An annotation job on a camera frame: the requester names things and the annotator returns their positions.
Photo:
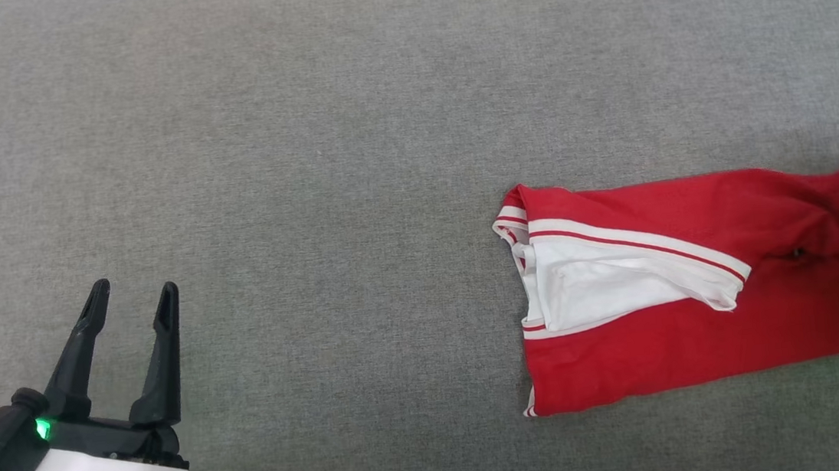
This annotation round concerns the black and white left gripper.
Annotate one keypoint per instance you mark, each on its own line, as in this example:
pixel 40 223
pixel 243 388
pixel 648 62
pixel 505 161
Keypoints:
pixel 103 470

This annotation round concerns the red and white shirt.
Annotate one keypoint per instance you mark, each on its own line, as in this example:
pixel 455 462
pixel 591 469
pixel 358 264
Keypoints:
pixel 631 353

